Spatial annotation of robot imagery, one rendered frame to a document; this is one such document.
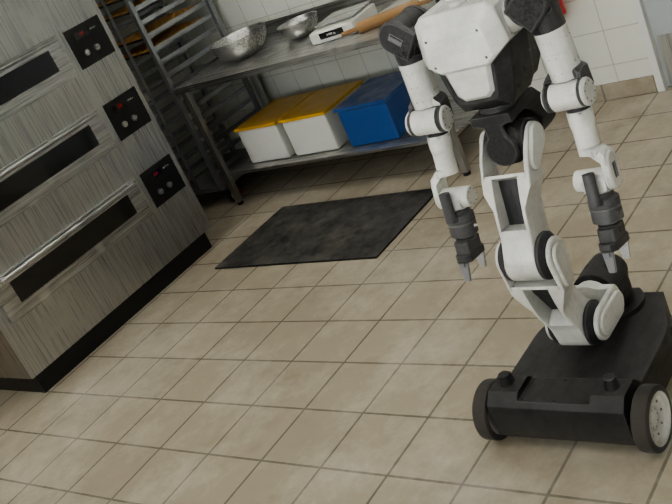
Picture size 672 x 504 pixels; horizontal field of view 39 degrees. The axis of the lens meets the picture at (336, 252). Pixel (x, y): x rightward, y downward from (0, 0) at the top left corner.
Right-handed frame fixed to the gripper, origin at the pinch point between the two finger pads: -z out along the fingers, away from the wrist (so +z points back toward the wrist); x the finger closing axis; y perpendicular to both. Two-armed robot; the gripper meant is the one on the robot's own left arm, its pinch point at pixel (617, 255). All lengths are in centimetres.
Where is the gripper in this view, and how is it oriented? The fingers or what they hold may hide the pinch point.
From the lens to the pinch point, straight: 283.4
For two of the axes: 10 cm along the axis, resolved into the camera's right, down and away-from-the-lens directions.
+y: 7.6, -0.9, -6.4
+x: -5.8, 3.6, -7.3
